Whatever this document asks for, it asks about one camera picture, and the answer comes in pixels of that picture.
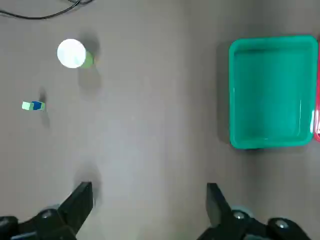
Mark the green paper cup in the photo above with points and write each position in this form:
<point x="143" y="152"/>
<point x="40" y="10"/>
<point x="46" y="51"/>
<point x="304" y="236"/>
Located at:
<point x="72" y="53"/>

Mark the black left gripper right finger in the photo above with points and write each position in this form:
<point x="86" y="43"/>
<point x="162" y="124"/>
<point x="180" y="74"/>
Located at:
<point x="225" y="215"/>

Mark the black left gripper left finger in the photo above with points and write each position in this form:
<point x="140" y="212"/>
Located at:
<point x="72" y="212"/>

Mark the green plastic tray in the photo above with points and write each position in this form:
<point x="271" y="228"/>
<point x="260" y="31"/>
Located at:
<point x="270" y="100"/>

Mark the small green blue block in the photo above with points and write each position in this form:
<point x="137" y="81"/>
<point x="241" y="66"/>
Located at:
<point x="33" y="105"/>

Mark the red plastic tray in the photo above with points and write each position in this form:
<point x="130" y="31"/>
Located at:
<point x="317" y="125"/>

